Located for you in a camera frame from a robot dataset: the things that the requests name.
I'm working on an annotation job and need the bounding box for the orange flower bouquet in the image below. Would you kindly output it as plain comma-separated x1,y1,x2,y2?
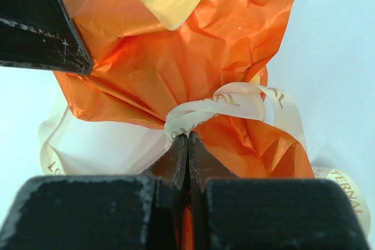
56,0,313,179

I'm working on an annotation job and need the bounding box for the cream printed ribbon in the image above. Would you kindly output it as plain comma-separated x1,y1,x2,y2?
37,81,366,214

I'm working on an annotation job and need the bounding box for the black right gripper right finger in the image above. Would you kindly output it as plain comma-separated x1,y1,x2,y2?
188,132,370,249

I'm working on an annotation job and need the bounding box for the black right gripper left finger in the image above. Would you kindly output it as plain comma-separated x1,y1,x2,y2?
1,135,188,249

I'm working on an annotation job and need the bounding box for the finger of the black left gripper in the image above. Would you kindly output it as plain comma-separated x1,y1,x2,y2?
1,0,93,75

